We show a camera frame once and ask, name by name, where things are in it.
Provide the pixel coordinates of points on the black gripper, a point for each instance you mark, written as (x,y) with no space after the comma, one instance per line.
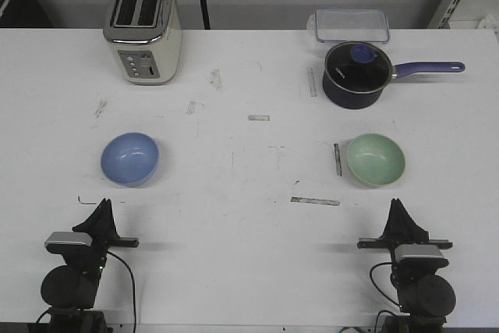
(398,230)
(100,226)

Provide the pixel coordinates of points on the blue bowl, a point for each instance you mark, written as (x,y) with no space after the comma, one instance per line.
(130,159)

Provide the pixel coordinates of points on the green bowl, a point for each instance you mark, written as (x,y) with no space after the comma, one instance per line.
(375,159)

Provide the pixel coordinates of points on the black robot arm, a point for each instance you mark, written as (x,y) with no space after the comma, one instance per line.
(70,290)
(425,299)

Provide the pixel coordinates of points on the glass pot lid blue knob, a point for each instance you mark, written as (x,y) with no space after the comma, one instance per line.
(358,67)

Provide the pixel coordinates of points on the cream and chrome toaster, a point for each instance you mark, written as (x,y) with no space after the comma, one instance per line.
(145,38)

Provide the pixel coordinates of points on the clear plastic food container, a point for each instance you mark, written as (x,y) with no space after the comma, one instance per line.
(339,25)

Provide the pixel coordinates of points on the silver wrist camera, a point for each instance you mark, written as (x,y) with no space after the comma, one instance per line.
(421,255)
(66,243)

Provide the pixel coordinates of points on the blue saucepan with handle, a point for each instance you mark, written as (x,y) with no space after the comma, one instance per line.
(354,100)

